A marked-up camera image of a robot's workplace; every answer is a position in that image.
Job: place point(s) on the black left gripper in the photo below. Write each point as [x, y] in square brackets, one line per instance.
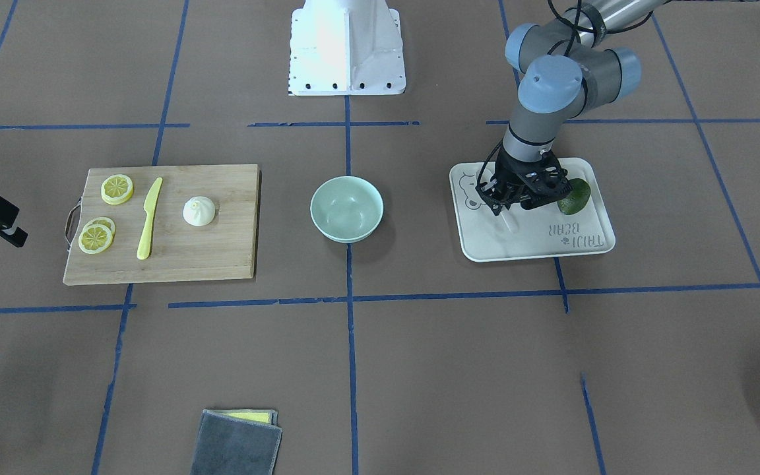
[509, 173]

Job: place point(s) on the white ceramic spoon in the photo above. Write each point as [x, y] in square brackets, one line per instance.
[510, 221]

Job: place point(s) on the white steamed bun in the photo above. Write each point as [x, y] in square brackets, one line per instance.
[199, 211]

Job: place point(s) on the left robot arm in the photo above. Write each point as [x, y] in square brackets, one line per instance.
[563, 73]

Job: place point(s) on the mint green bowl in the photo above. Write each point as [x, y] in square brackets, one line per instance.
[346, 209]

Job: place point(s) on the green avocado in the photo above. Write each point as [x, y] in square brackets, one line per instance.
[577, 199]

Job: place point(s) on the cream bear tray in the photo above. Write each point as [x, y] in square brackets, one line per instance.
[544, 232]

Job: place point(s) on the lemon slice lower back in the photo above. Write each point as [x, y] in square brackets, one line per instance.
[104, 221]

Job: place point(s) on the lemon slice upper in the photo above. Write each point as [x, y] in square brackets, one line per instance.
[117, 189]

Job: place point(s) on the yellow plastic knife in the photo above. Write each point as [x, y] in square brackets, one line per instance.
[146, 236]

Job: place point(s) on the bamboo cutting board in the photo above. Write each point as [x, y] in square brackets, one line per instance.
[223, 250]

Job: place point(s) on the yellow sponge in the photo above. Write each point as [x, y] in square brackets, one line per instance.
[256, 416]

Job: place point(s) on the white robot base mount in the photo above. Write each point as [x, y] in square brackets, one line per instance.
[346, 48]

